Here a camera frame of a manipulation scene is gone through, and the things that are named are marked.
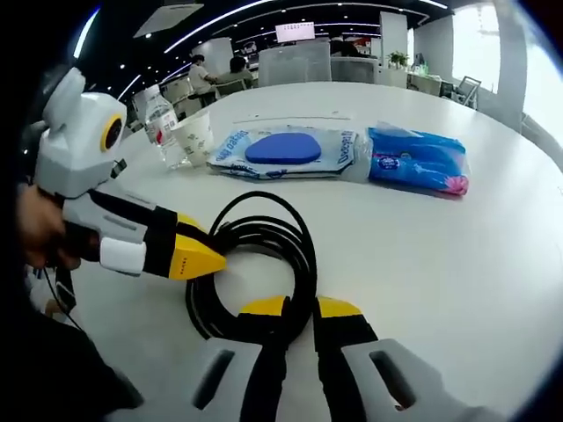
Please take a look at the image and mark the narrow window with blinds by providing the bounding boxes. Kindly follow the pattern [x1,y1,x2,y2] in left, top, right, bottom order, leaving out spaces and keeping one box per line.
[451,3,501,84]

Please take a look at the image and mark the wall monitor screen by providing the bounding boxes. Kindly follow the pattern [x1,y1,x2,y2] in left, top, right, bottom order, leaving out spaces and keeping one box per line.
[274,21,317,44]

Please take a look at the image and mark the white paper cup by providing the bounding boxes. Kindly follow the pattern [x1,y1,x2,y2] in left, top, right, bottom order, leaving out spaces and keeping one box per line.
[170,109,216,168]

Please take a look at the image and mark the large bright window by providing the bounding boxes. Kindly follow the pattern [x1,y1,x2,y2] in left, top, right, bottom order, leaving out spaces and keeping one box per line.
[524,19,563,149]

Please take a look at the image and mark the black wrist strap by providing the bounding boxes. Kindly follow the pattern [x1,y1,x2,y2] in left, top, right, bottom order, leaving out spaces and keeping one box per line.
[54,263,79,316]

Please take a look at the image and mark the green potted plant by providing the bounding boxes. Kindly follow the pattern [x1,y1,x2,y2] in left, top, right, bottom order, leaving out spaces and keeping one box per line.
[386,49,411,69]

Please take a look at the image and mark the person's dark clothing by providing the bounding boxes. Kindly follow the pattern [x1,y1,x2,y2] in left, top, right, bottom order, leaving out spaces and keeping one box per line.
[0,298,146,422]

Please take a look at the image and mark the white pillar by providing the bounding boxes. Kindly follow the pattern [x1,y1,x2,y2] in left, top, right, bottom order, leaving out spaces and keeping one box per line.
[379,10,411,67]

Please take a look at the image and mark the blue tissue pack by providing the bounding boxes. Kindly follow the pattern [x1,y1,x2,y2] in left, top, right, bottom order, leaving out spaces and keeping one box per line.
[342,122,472,200]

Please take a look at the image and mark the white power strip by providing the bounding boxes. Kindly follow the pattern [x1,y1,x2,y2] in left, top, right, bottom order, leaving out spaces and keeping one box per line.
[231,111,354,125]

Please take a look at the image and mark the person's left hand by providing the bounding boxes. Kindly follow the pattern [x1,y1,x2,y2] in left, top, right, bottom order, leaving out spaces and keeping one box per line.
[16,183,84,270]

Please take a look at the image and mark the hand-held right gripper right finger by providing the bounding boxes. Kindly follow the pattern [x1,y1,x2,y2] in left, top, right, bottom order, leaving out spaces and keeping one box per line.
[312,295,448,422]

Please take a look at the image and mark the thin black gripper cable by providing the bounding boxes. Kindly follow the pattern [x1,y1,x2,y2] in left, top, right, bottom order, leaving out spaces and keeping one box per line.
[38,266,85,331]

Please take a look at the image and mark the grey desk partition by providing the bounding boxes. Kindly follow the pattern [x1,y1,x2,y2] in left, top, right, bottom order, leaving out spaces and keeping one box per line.
[330,56,380,84]

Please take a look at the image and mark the clear plastic water bottle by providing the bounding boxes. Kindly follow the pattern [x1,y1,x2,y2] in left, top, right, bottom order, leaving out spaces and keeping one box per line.
[143,84,193,172]

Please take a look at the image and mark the white tabletop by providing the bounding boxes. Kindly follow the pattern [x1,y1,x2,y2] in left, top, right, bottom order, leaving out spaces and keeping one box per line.
[26,81,563,422]

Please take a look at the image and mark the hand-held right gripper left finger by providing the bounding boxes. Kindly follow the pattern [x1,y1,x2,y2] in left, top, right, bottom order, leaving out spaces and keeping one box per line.
[188,295,292,422]

